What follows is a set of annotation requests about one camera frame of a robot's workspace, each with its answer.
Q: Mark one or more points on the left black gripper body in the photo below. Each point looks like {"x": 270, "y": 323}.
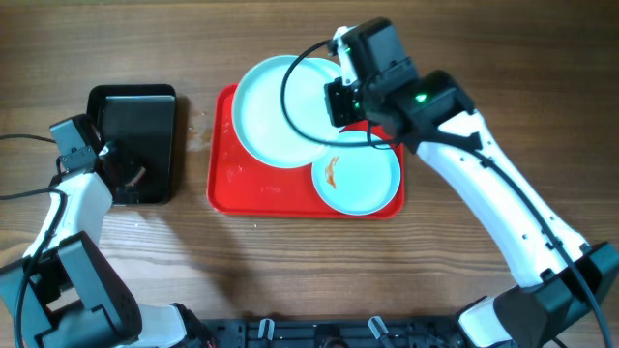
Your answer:
{"x": 118, "y": 170}

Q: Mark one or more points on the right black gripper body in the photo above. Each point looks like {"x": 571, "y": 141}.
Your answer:
{"x": 339, "y": 103}

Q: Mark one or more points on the green and brown sponge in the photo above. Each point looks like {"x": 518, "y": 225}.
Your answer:
{"x": 132, "y": 178}

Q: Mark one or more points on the light blue plate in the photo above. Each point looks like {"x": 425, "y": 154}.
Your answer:
{"x": 261, "y": 126}
{"x": 357, "y": 181}

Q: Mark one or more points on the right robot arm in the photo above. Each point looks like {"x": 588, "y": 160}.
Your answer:
{"x": 559, "y": 277}

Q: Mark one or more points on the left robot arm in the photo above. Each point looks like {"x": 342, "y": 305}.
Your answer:
{"x": 63, "y": 292}

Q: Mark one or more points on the black rectangular tray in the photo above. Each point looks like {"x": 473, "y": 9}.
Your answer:
{"x": 141, "y": 119}

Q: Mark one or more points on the red plastic tray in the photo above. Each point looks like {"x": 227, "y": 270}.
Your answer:
{"x": 238, "y": 184}

